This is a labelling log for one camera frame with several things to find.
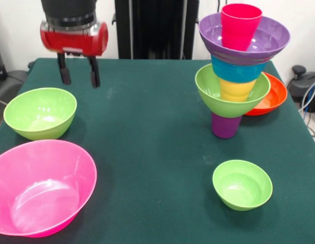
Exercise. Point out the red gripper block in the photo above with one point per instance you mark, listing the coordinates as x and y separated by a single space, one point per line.
76 42

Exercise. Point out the purple plastic cup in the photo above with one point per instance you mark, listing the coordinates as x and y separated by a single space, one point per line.
224 127

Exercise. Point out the blue plastic bowl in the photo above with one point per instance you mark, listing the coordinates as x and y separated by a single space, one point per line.
236 72

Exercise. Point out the yellow plastic cup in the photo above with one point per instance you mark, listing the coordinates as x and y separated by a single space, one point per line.
236 91

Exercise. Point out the red plastic cup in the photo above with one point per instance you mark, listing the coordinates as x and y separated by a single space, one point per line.
238 30

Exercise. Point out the purple plastic bowl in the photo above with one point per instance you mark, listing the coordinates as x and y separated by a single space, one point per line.
271 38

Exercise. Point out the orange-red plastic bowl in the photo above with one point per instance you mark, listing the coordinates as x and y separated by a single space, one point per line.
274 99

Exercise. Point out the black chair base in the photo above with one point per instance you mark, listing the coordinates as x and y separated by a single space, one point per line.
299 81
10 84

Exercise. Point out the dark green tablecloth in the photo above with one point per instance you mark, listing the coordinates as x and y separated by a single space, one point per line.
157 122

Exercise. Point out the large pink plastic bowl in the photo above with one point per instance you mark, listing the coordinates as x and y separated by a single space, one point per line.
45 188

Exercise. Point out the small green plastic bowl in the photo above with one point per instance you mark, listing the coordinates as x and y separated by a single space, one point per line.
241 188

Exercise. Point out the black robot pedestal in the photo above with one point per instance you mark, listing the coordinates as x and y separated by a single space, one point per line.
157 25

